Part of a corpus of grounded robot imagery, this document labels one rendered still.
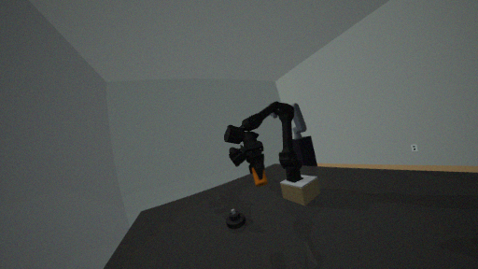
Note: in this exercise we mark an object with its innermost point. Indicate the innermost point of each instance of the orange knob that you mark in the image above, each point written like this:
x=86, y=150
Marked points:
x=261, y=182

